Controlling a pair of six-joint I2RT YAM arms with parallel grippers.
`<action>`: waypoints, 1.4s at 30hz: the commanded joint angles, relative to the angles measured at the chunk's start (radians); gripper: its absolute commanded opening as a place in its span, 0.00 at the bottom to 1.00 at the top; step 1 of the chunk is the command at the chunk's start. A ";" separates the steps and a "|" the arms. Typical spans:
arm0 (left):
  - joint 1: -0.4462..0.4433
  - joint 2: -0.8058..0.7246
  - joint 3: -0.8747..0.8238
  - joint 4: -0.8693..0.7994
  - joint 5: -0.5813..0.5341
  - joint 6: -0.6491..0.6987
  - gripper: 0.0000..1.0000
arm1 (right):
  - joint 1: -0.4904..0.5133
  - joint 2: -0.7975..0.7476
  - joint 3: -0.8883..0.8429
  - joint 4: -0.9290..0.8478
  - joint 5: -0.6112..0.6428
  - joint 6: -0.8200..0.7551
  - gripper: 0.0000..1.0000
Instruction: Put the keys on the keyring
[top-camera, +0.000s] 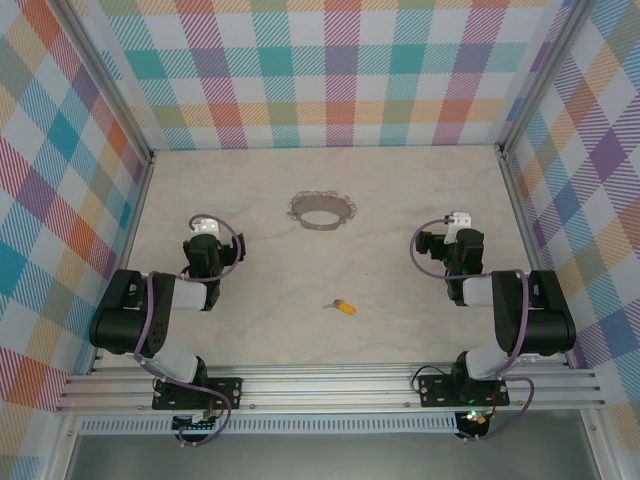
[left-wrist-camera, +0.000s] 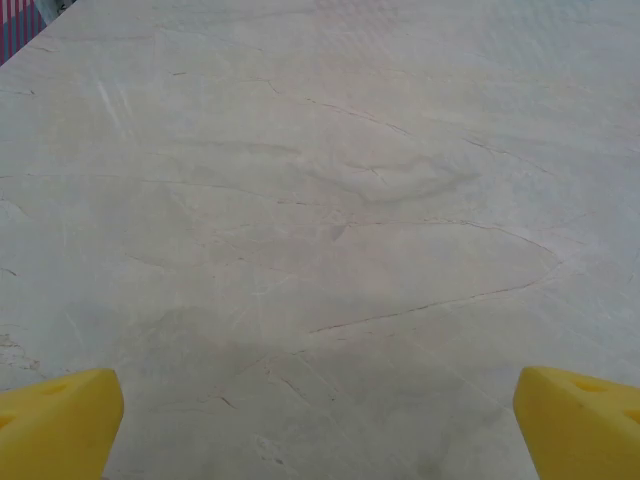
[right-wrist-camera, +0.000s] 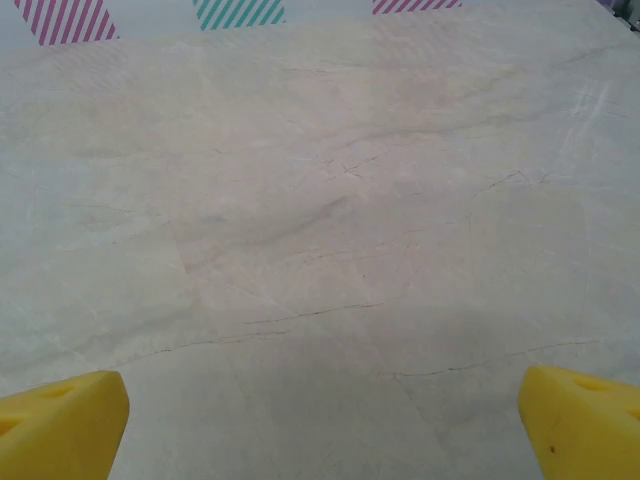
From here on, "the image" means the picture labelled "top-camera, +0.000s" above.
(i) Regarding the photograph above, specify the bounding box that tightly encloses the aluminium frame side rail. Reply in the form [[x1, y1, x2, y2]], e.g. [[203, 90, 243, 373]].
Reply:
[[84, 152, 157, 376], [497, 148, 576, 369]]

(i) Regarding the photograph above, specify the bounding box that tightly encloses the long aluminium mounting rail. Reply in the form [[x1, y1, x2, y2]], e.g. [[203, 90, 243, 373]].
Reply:
[[54, 362, 606, 414]]

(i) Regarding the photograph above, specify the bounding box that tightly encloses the aluminium frame corner post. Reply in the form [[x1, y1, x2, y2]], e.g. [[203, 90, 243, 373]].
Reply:
[[54, 0, 157, 161], [497, 0, 599, 154]]

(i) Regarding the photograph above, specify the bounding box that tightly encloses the black controller board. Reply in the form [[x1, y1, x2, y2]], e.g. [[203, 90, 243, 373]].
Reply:
[[458, 409, 490, 437], [172, 412, 221, 432]]

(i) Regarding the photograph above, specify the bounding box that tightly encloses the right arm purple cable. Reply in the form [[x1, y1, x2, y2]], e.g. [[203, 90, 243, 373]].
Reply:
[[410, 215, 535, 444]]

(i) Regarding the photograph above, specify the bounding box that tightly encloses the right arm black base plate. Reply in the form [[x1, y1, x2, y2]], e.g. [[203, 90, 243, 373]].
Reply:
[[417, 372, 511, 409]]

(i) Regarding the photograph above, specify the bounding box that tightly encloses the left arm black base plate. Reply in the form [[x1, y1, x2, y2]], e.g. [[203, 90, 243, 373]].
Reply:
[[152, 377, 244, 411]]

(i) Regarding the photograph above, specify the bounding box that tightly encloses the grey metal panel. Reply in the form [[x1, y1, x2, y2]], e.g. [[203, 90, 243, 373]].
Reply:
[[64, 433, 601, 480]]

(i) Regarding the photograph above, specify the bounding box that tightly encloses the metal strap with key rings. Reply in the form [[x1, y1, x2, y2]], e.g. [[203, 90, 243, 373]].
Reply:
[[287, 189, 359, 233]]

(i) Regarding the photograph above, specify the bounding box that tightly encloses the slotted cable duct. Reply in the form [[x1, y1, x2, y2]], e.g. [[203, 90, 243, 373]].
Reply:
[[79, 417, 459, 435]]

